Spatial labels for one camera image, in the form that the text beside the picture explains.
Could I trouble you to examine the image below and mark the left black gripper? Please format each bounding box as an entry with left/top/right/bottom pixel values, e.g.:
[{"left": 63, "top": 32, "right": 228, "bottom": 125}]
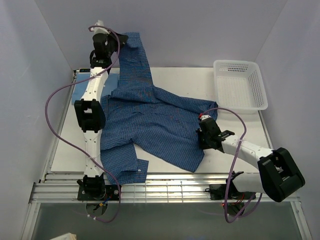
[{"left": 105, "top": 29, "right": 129, "bottom": 58}]

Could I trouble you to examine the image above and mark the blue plaid long sleeve shirt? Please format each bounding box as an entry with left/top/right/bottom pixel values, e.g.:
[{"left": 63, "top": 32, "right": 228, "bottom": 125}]
[{"left": 100, "top": 32, "right": 218, "bottom": 185}]

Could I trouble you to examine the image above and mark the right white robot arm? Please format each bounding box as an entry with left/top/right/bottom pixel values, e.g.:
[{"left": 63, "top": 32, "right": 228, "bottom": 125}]
[{"left": 196, "top": 115, "right": 306, "bottom": 203}]

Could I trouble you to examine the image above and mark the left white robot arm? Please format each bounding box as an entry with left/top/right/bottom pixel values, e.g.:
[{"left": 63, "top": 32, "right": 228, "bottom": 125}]
[{"left": 73, "top": 33, "right": 129, "bottom": 200}]

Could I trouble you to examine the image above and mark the folded light blue shirt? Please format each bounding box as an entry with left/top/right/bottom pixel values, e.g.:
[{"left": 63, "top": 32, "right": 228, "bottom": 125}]
[{"left": 71, "top": 72, "right": 120, "bottom": 105}]

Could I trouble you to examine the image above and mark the small black label device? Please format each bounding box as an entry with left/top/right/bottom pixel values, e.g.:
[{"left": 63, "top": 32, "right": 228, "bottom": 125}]
[{"left": 79, "top": 68, "right": 91, "bottom": 73}]

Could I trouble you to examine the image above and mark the white plastic basket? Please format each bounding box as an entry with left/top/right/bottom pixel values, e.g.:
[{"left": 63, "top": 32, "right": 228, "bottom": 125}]
[{"left": 213, "top": 60, "right": 268, "bottom": 114}]

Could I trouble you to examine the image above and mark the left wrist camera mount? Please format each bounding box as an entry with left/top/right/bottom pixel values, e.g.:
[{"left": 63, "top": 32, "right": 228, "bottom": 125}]
[{"left": 88, "top": 20, "right": 110, "bottom": 35}]

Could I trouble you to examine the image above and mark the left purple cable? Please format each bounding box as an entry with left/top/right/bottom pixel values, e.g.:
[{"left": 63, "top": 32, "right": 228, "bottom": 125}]
[{"left": 44, "top": 24, "right": 123, "bottom": 223}]

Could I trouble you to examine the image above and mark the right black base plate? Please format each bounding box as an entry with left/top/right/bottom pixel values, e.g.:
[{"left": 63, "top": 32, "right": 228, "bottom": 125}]
[{"left": 204, "top": 184, "right": 253, "bottom": 201}]

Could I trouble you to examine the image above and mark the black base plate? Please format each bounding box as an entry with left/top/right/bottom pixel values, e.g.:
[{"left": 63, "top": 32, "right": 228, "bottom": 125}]
[
  {"left": 204, "top": 184, "right": 253, "bottom": 201},
  {"left": 76, "top": 185, "right": 120, "bottom": 202}
]

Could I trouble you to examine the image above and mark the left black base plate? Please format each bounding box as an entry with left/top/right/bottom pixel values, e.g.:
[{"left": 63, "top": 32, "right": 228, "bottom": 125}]
[{"left": 76, "top": 185, "right": 120, "bottom": 202}]

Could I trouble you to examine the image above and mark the aluminium rail frame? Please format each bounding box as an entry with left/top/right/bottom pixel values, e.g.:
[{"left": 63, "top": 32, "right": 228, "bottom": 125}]
[{"left": 21, "top": 159, "right": 314, "bottom": 240}]

